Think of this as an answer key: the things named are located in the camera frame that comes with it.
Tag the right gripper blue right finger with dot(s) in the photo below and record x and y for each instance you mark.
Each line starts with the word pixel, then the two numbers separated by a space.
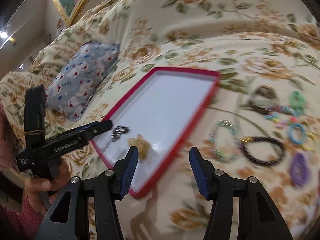
pixel 200 171

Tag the person's left hand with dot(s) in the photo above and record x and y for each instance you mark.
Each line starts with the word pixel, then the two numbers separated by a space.
pixel 35 185

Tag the red shallow box white inside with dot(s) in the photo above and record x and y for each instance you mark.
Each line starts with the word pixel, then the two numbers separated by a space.
pixel 163 107

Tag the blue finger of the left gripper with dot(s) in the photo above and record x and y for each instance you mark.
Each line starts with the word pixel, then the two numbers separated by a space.
pixel 73 130
pixel 96 128

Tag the gold hair claw clip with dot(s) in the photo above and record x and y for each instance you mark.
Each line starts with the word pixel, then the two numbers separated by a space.
pixel 141 144

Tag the rose gold mesh band watch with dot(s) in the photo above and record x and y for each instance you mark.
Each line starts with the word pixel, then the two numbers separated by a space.
pixel 263 100

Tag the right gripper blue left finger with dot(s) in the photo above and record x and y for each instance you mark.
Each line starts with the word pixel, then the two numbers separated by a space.
pixel 128 170

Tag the cream floral blanket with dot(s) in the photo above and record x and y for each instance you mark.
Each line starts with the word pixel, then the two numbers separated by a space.
pixel 250 43

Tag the blue bear print pillow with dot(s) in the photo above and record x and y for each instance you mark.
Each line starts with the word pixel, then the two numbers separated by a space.
pixel 74 86

